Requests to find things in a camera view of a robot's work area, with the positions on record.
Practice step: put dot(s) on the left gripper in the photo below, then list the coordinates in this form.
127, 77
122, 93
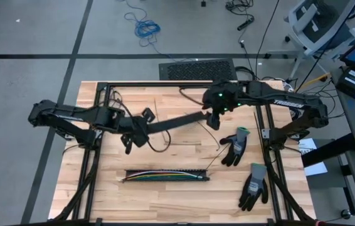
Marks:
127, 125

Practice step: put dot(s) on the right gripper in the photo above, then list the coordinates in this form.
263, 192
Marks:
224, 97

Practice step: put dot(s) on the black duct cover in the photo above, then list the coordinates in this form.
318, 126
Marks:
180, 120

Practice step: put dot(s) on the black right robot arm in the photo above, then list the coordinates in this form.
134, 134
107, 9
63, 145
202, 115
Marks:
284, 100

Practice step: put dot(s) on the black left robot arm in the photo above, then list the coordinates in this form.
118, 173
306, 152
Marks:
71, 113

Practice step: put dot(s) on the black glove green cuff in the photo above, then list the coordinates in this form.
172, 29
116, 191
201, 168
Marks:
235, 150

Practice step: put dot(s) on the dark rimmed eyeglasses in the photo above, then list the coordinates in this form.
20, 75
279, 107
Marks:
116, 92

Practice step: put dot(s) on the black glove grey cuff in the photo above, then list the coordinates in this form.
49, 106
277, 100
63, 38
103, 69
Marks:
254, 188

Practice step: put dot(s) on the black power strip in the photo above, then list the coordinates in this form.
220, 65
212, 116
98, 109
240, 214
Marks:
245, 24

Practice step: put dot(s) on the white paper sheet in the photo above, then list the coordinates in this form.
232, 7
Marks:
314, 168

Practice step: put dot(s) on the black desk leg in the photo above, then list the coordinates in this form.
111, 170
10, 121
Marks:
328, 150

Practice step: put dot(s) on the grey desk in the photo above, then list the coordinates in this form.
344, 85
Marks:
350, 125

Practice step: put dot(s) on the small black computer box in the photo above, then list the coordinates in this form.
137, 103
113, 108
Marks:
353, 83

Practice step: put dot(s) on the black caster wheel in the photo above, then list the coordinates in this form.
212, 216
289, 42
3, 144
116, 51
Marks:
346, 214

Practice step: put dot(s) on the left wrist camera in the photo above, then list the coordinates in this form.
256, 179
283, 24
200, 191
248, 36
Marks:
140, 133

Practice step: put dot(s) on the black aluminium table frame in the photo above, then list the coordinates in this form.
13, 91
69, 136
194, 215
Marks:
165, 84

